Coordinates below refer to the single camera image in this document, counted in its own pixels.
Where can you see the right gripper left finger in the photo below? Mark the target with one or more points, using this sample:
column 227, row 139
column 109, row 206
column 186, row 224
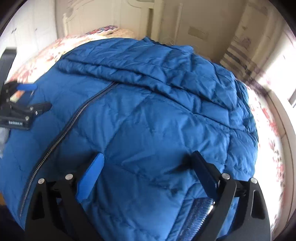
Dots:
column 55, row 211

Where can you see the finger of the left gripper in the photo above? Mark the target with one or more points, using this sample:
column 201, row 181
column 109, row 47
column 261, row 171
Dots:
column 16, row 96
column 27, row 87

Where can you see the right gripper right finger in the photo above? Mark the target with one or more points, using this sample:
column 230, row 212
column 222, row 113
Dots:
column 250, row 222

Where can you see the blue quilted down jacket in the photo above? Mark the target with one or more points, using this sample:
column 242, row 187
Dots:
column 146, row 107

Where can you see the floral bed sheet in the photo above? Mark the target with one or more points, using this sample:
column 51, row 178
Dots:
column 269, row 167

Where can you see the white drawer cabinet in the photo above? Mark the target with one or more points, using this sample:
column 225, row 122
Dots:
column 31, row 29

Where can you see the colourful patterned pillow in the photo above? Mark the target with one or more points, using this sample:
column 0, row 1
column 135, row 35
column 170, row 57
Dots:
column 103, row 31

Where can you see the yellow pillow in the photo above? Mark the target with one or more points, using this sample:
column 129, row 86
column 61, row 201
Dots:
column 123, row 33

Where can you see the white wooden headboard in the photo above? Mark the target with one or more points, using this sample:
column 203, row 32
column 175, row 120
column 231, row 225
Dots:
column 143, row 18

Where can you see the striped curtain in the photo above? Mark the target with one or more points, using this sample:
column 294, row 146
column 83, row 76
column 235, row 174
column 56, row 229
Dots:
column 236, row 60

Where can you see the wall socket plate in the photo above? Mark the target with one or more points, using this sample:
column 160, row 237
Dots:
column 195, row 32

